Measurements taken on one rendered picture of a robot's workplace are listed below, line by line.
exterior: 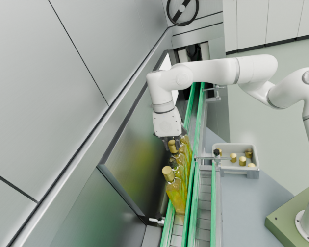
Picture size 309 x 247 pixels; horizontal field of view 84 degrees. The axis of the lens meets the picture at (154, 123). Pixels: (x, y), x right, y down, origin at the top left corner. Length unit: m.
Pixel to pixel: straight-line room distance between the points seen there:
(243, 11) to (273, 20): 0.60
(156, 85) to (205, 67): 0.20
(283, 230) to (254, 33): 3.88
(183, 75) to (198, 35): 0.91
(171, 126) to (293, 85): 0.38
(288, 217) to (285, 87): 0.50
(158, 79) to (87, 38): 0.24
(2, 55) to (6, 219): 0.28
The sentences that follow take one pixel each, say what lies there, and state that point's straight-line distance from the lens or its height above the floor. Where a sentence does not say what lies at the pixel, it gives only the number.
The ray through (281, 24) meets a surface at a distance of 4.44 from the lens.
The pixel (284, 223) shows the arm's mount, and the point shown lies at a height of 0.84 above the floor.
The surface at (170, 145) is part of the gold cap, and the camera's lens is 0.67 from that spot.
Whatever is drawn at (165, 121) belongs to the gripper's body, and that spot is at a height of 1.28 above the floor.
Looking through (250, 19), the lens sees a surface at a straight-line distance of 4.29.
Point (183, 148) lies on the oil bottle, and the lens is 0.76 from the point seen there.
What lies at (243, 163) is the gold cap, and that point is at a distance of 1.07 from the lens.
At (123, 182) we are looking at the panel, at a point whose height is 1.21.
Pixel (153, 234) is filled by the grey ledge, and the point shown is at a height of 0.88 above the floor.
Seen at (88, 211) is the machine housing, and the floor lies 1.26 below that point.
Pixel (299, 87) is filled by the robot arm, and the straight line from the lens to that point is 0.64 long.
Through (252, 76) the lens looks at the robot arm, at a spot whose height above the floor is 1.35.
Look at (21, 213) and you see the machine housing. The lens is 0.42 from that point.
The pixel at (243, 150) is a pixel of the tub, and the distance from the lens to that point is 1.12.
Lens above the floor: 1.65
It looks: 37 degrees down
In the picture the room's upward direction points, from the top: 22 degrees counter-clockwise
